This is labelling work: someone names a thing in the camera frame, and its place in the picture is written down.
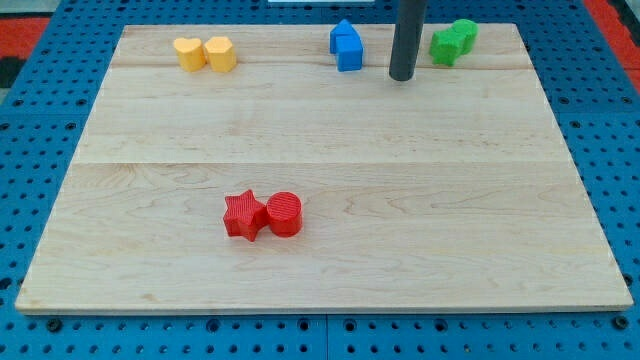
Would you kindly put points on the yellow hexagon block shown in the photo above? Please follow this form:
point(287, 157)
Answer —
point(220, 54)

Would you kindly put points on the yellow heart block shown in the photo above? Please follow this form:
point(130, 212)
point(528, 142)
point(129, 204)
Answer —
point(190, 53)

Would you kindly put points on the red cylinder block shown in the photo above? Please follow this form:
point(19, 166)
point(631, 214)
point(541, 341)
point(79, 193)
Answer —
point(284, 210)

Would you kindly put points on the red star block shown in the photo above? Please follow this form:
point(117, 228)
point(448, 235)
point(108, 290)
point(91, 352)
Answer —
point(245, 216)

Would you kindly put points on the light wooden board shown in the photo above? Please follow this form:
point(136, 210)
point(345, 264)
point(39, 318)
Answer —
point(453, 192)

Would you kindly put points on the blue cube block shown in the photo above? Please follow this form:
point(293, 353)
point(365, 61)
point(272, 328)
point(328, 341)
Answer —
point(349, 53)

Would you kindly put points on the blue triangle block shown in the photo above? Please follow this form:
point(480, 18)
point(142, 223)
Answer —
point(343, 29)

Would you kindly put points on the green star block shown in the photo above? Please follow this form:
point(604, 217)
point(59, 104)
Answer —
point(446, 47)

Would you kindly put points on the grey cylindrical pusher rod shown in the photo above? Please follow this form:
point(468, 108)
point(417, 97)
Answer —
point(407, 38)

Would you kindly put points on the green cylinder block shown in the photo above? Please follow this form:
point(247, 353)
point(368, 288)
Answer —
point(469, 29)

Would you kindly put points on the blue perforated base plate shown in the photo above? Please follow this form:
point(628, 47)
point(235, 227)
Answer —
point(587, 75)

